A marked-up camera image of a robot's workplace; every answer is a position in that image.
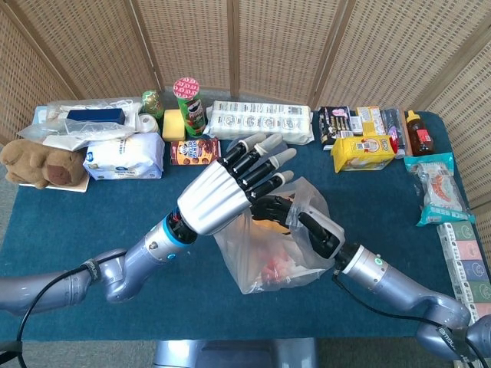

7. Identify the teal snack packet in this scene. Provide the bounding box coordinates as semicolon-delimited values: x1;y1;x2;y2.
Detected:
404;152;476;227

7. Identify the multicolour tissue pack strip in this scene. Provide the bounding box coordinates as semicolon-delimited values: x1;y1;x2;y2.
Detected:
437;221;491;319

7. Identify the white blue tissue pack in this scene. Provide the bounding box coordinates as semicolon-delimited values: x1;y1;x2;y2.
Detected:
82;133;166;181

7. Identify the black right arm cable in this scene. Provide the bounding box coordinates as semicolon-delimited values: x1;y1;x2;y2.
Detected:
331;274;491;361

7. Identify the white yellow box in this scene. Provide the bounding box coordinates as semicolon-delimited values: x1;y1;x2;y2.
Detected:
351;106;387;136

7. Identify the black snack packet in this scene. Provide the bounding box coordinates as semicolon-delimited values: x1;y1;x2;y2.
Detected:
318;106;354;151

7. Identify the yellow snack package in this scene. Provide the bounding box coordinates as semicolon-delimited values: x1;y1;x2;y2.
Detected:
331;133;396;174

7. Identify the long white paper roll pack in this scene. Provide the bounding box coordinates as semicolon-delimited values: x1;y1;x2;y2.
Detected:
203;100;315;146

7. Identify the white roll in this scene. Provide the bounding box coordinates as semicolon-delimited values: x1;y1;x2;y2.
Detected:
137;113;160;134

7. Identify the wooden board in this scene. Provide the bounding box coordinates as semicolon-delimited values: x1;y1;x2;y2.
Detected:
18;174;91;193

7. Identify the dark blue box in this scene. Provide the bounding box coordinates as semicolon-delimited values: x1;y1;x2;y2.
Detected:
66;108;127;126

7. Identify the clear plastic shopping bag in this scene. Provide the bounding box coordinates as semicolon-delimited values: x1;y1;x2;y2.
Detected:
213;176;331;295

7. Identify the red snack packet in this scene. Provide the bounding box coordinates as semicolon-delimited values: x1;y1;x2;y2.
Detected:
260;251;296;283

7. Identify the brown capybara plush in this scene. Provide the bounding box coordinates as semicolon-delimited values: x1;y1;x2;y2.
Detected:
0;138;88;189

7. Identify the rattan folding screen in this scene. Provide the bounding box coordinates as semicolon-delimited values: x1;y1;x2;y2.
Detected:
0;0;491;208

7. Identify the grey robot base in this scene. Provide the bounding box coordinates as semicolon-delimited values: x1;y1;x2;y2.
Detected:
153;339;319;368

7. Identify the long black purple packet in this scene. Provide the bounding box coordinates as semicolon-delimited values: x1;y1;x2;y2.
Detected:
381;108;407;159

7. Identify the Hello Panda biscuit box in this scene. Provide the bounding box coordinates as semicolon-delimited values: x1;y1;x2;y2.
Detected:
170;137;222;166

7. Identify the crumpled clear bag with items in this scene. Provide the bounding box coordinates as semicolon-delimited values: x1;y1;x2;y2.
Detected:
17;97;143;151

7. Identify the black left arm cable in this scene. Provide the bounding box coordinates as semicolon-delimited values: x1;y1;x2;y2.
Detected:
0;264;97;368

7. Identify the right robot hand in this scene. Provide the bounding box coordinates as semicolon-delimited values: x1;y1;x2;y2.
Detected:
251;194;345;260

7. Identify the yellow sponge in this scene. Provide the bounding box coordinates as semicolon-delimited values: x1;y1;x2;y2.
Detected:
162;109;183;142

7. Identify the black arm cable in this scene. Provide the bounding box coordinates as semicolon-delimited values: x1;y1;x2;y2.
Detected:
331;274;491;361
0;264;97;368

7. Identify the blue felt table cover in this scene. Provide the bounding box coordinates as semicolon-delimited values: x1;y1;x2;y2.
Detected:
0;110;479;342

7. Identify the brown honey bottle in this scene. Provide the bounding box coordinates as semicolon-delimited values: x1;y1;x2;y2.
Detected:
405;110;437;157

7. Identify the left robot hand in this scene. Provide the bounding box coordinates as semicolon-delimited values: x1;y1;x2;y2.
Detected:
176;133;298;235

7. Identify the green Pringles can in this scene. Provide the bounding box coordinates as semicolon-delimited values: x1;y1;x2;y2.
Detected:
172;77;208;139

